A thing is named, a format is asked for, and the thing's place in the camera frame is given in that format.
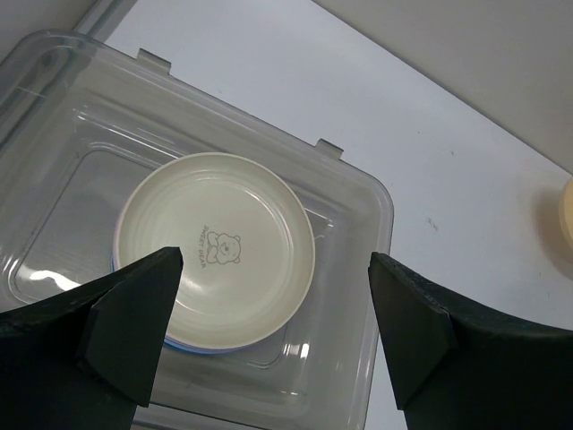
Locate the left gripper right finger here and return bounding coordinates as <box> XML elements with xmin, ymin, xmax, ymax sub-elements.
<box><xmin>368</xmin><ymin>253</ymin><xmax>572</xmax><ymax>429</ymax></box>

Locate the blue plastic plate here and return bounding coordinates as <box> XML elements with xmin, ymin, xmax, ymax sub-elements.
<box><xmin>109</xmin><ymin>250</ymin><xmax>269</xmax><ymax>357</ymax></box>

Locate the clear plastic bin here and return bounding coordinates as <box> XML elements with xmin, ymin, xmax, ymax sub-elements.
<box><xmin>1</xmin><ymin>31</ymin><xmax>393</xmax><ymax>429</ymax></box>

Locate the cream plastic plate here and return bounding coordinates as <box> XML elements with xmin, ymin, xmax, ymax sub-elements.
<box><xmin>111</xmin><ymin>152</ymin><xmax>315</xmax><ymax>354</ymax></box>

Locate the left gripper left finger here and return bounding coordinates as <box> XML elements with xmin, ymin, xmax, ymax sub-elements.
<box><xmin>1</xmin><ymin>247</ymin><xmax>183</xmax><ymax>429</ymax></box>

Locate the pink plastic plate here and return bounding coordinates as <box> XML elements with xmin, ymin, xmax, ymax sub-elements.
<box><xmin>111</xmin><ymin>210</ymin><xmax>124</xmax><ymax>271</ymax></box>

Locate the orange plastic plate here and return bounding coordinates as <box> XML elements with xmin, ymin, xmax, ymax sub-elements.
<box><xmin>559</xmin><ymin>178</ymin><xmax>573</xmax><ymax>248</ymax></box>

